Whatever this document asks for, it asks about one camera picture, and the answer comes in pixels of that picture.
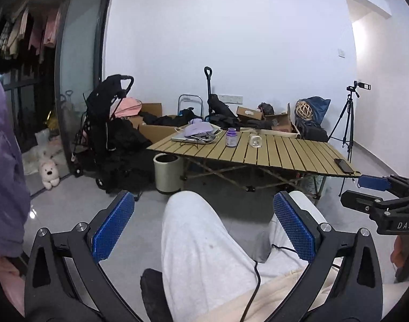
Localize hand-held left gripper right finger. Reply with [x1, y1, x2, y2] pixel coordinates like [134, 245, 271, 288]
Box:
[268, 191, 384, 322]

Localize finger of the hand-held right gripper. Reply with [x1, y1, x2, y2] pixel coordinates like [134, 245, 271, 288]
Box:
[340, 190, 409, 221]
[357, 175, 409, 199]

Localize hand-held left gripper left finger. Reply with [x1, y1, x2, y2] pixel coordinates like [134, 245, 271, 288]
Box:
[24, 190, 143, 322]

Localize person's right hand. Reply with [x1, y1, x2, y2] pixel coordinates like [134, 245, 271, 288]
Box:
[391, 236, 409, 269]

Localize black phone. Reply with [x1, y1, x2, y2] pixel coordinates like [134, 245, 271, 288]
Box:
[334, 158, 354, 174]

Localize cream top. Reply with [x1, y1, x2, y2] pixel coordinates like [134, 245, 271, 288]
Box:
[221, 257, 346, 322]

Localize black tripod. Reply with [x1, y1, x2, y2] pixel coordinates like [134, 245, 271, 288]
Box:
[327, 89, 356, 162]

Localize white round waste bin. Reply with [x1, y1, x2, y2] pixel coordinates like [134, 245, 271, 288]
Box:
[153, 153, 185, 195]

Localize wooden slat folding table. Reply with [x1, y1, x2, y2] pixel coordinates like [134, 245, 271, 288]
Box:
[146, 127, 362, 206]

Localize black seat cushion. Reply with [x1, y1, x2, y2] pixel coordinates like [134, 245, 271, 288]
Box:
[139, 268, 172, 322]

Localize black backpack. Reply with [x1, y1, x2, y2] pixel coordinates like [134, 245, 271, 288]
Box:
[294, 120, 329, 143]

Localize white plush toy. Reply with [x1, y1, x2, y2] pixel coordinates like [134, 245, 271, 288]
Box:
[39, 160, 61, 190]

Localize person's white pants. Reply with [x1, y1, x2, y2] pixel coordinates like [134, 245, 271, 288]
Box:
[160, 190, 329, 322]

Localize blue bag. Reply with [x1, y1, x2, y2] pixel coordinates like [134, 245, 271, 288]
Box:
[295, 96, 331, 131]

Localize beige rolled mat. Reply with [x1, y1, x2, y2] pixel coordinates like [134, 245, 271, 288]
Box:
[239, 128, 302, 139]

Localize woven rattan ball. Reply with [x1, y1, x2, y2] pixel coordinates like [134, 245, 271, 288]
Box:
[294, 100, 313, 120]

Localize large cardboard box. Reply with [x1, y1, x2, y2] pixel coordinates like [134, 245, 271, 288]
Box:
[137, 103, 182, 145]

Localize open cardboard box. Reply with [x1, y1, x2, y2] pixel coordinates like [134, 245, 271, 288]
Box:
[264, 103, 297, 133]

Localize purple jar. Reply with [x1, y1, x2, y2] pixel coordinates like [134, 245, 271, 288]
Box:
[225, 128, 239, 148]

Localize black stroller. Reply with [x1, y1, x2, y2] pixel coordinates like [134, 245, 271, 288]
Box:
[72, 74, 149, 192]

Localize grey laptop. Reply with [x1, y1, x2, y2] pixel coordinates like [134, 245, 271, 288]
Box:
[171, 130, 219, 144]

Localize purple padded jacket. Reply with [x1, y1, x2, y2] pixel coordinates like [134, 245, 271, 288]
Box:
[0, 63, 31, 259]

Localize pile of black clothes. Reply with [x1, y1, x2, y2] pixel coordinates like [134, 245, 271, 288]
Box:
[141, 107, 179, 127]

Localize pink stroller canopy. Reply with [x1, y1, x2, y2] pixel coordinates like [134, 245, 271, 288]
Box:
[110, 97, 143, 119]

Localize small cardboard box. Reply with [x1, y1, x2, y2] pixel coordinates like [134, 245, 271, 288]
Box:
[237, 106, 264, 122]

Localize light purple cloth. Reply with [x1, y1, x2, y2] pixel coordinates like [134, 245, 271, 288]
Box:
[183, 122, 216, 137]

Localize black folded cart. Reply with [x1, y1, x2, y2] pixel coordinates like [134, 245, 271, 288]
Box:
[203, 66, 239, 122]

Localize grey folding chair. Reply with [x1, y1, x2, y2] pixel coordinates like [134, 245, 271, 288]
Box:
[177, 93, 204, 116]

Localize sliding glass door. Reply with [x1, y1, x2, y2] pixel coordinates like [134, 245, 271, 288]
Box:
[54, 0, 111, 175]

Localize row of hanging clothes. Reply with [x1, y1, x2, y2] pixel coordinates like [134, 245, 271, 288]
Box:
[0, 0, 65, 65]

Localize black cable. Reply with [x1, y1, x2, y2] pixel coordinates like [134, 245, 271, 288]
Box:
[246, 243, 303, 322]

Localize black camera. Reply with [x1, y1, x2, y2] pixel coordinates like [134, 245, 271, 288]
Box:
[346, 80, 372, 99]

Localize white wall outlet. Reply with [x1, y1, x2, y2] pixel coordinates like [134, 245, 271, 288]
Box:
[220, 94, 244, 105]

